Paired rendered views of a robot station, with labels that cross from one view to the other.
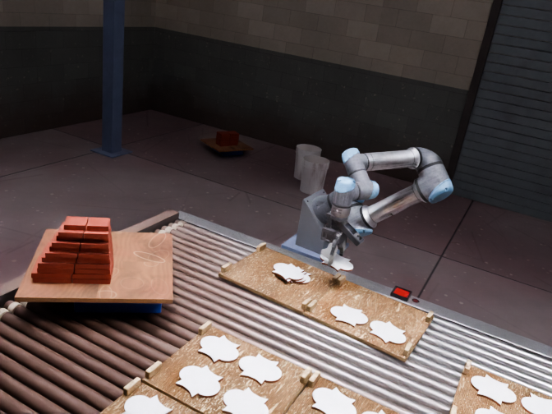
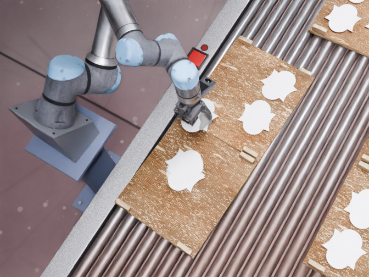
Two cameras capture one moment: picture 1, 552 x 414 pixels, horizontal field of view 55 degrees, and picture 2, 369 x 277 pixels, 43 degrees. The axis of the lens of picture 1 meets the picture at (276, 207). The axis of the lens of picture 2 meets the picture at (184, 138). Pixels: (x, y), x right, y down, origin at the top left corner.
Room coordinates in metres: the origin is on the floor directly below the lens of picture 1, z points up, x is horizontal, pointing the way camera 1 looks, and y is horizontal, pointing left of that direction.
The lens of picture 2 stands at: (1.78, 0.40, 2.57)
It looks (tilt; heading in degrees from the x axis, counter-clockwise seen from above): 68 degrees down; 289
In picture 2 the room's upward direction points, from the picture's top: 14 degrees counter-clockwise
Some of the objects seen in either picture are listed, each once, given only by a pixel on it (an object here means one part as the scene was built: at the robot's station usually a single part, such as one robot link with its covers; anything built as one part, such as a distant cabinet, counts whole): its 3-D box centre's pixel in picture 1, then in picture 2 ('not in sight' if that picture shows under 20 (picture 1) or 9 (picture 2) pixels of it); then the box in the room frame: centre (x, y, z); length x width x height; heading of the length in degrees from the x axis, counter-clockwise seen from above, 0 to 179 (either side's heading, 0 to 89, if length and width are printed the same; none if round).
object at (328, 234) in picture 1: (335, 227); (189, 104); (1.97, -0.25, 1.20); 0.09 x 0.08 x 0.12; 61
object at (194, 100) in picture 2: (340, 210); (189, 92); (1.96, -0.26, 1.28); 0.08 x 0.08 x 0.05
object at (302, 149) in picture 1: (306, 163); not in sight; (6.03, -0.28, 0.19); 0.30 x 0.30 x 0.37
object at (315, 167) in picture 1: (313, 175); not in sight; (5.61, -0.36, 0.19); 0.30 x 0.30 x 0.37
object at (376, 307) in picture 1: (370, 315); (247, 97); (1.78, -0.43, 0.93); 0.41 x 0.35 x 0.02; 61
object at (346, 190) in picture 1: (344, 191); (185, 78); (1.97, -0.26, 1.36); 0.09 x 0.08 x 0.11; 122
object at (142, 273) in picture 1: (104, 263); not in sight; (1.72, 0.60, 1.03); 0.50 x 0.50 x 0.02; 14
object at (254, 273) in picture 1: (281, 277); (186, 183); (1.98, -0.07, 0.93); 0.41 x 0.35 x 0.02; 61
